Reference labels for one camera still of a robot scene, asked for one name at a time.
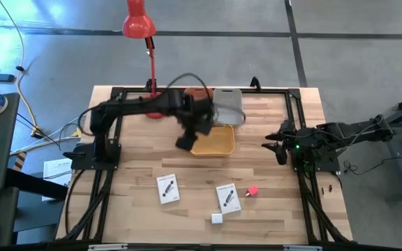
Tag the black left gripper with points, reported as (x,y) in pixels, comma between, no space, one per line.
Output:
(197,115)

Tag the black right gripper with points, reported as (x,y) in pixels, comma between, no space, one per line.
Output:
(298,141)

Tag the white product box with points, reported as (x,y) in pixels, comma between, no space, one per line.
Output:
(167,188)
(228,198)

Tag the red power adapter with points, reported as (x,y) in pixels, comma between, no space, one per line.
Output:
(253,190)

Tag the white power adapter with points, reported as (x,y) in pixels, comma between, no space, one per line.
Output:
(216,218)

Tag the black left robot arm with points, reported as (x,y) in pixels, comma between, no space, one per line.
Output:
(134,106)

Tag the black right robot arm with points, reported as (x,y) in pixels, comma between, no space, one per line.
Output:
(347,129)

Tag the yellow plastic bin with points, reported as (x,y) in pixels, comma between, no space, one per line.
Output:
(218,143)

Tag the orange plastic bin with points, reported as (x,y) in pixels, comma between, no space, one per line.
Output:
(197,92)

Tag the grey plastic bin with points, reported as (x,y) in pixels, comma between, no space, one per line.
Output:
(227,101)

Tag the grey table stand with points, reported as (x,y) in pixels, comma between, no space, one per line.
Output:
(401,167)

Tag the red desk lamp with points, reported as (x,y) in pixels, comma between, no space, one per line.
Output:
(138,24)

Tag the white paper sheet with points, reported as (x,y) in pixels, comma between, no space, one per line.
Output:
(56,167)

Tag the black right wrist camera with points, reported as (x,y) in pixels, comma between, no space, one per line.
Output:
(286,126)

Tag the black aluminium table frame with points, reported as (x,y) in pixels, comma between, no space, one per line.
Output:
(274,90)

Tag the black frame clamp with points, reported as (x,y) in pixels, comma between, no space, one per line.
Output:
(255,83)

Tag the silver metal bracket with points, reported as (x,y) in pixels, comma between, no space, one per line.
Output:
(302,248)
(106,247)

